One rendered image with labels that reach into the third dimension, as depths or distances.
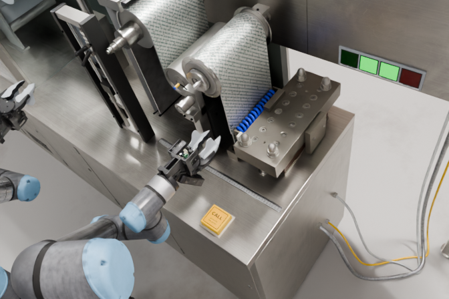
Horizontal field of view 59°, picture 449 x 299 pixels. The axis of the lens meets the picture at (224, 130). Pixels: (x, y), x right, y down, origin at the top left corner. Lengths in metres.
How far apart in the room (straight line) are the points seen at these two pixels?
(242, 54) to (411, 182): 1.50
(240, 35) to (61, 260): 0.76
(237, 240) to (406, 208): 1.29
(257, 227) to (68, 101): 1.04
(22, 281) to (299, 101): 0.94
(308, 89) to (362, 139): 1.22
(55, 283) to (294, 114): 0.85
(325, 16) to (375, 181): 1.37
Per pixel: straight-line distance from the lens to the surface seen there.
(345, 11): 1.17
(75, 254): 0.79
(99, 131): 1.65
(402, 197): 2.36
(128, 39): 1.22
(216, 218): 1.24
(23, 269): 0.84
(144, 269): 2.30
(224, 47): 1.15
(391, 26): 1.13
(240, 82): 1.21
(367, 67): 1.24
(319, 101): 1.34
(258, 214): 1.25
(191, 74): 1.13
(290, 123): 1.28
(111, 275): 0.77
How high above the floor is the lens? 2.01
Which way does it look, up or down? 50 degrees down
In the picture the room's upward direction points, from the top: 16 degrees counter-clockwise
